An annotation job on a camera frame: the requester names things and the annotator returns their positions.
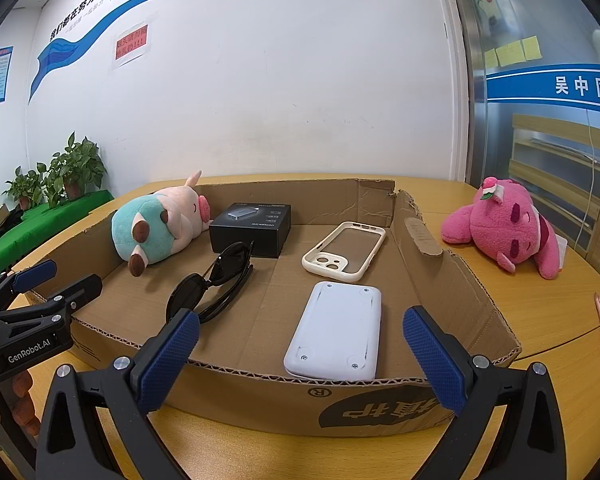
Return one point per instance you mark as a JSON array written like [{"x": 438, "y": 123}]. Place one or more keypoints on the white device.
[{"x": 335, "y": 330}]

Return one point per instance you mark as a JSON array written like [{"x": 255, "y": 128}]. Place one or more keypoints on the pink plush toy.
[{"x": 495, "y": 220}]

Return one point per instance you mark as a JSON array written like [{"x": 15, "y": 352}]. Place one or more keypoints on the large potted green plant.
[{"x": 75, "y": 165}]

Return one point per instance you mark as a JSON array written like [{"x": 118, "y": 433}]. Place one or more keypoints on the yellow sticky note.
[
  {"x": 511, "y": 54},
  {"x": 531, "y": 47},
  {"x": 490, "y": 58}
]

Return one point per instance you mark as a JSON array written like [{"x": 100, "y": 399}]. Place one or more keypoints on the person's left hand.
[{"x": 23, "y": 400}]

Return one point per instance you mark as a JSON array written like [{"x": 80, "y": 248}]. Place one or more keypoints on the blue wave wall decal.
[{"x": 130, "y": 7}]

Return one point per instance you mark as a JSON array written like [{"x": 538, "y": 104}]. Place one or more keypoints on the large cardboard box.
[{"x": 260, "y": 400}]

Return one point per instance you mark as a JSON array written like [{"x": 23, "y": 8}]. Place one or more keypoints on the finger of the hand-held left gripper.
[
  {"x": 80, "y": 292},
  {"x": 32, "y": 276}
]

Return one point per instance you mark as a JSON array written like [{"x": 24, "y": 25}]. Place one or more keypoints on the cream clear phone case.
[{"x": 325, "y": 265}]

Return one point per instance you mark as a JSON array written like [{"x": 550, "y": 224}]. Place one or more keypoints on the red white wall sign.
[{"x": 130, "y": 46}]

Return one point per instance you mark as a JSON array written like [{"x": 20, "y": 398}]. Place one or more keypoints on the small potted green plant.
[{"x": 22, "y": 187}]

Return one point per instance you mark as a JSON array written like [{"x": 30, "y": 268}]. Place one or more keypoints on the cartoon window sticker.
[{"x": 487, "y": 2}]

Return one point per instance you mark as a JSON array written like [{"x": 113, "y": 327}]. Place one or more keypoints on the wooden desk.
[{"x": 545, "y": 320}]

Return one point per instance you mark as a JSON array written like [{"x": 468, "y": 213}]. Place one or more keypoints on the small black product box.
[{"x": 250, "y": 235}]

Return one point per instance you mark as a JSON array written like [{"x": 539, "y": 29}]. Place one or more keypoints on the green cloth cover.
[{"x": 45, "y": 225}]

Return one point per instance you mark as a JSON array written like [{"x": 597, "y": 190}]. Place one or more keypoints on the blue window banner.
[{"x": 555, "y": 85}]

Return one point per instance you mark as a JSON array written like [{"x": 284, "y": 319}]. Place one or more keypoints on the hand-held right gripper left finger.
[{"x": 167, "y": 355}]

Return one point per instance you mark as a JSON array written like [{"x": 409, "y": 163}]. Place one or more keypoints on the black sunglasses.
[{"x": 187, "y": 295}]

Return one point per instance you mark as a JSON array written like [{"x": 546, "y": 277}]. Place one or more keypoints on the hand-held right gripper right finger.
[{"x": 435, "y": 360}]

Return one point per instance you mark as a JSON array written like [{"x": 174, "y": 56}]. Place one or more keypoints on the pink teal pig plush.
[{"x": 150, "y": 230}]

